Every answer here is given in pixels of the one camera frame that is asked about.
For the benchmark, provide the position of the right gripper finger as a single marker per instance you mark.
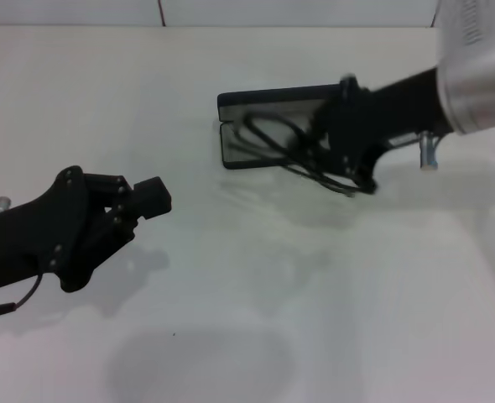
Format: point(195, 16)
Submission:
point(325, 117)
point(325, 151)

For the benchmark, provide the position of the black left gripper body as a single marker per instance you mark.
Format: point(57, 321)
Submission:
point(29, 239)

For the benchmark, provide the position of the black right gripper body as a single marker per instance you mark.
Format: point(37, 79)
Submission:
point(390, 109)

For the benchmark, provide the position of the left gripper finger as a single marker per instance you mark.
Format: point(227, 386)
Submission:
point(123, 224)
point(153, 199)

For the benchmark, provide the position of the black glasses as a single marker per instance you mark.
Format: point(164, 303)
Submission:
point(291, 145)

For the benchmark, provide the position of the black glasses case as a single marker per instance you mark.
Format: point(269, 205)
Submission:
point(272, 94)

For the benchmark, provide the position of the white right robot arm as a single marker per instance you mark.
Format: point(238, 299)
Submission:
point(482, 105)

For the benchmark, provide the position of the silver left wrist stub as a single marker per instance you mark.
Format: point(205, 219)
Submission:
point(3, 204)

